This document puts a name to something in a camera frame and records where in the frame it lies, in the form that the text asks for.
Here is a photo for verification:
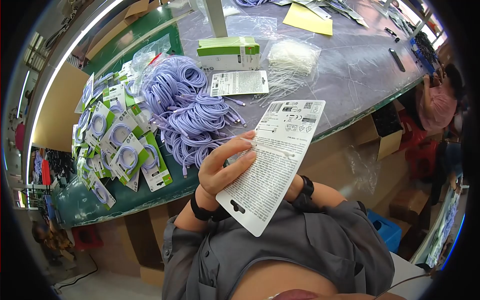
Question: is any person's right hand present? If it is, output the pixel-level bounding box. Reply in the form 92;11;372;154
283;173;305;204

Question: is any person's left hand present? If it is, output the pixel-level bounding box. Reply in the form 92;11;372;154
197;130;258;202

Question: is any person's left thumb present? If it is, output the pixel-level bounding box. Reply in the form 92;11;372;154
213;150;258;190

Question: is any person's left index finger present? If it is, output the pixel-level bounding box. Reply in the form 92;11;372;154
203;130;257;169

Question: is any white printed packaging card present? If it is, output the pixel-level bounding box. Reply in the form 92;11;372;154
215;99;326;238
209;70;270;98

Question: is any clear plastic tie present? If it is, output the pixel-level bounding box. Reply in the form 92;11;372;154
239;137;296;157

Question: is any black wrist band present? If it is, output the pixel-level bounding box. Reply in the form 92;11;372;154
190;193;232;223
290;175;315;213

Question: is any stack of green white cards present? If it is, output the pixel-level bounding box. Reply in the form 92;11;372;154
196;36;262;72

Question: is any person's body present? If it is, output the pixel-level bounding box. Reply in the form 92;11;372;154
161;199;395;300

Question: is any pile of clear ties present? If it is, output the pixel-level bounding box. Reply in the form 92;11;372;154
250;37;323;109

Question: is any clear plastic bag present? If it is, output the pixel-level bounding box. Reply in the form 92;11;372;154
344;144;382;196
224;14;278;41
130;33;172;74

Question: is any open cardboard box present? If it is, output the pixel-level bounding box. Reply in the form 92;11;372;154
350;100;404;162

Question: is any yellow paper sheet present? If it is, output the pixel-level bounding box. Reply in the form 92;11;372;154
281;2;334;37

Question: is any blue plastic box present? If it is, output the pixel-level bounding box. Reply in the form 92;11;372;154
367;209;403;255

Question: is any red plastic stool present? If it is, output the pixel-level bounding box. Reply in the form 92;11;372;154
71;224;104;251
397;109;440;181

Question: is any brown cardboard sheet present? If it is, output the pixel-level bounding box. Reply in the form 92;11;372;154
31;61;91;153

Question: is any long black bar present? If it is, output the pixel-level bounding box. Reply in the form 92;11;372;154
388;47;407;73

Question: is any blue tray of black parts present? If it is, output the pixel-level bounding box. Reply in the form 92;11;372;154
408;31;442;74

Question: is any pile of purple coiled cables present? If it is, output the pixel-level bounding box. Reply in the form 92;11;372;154
139;55;249;179

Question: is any pile of packaged cable cards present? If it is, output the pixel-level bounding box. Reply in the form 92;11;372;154
71;60;174;211

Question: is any white post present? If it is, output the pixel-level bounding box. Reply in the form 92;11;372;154
202;0;229;38

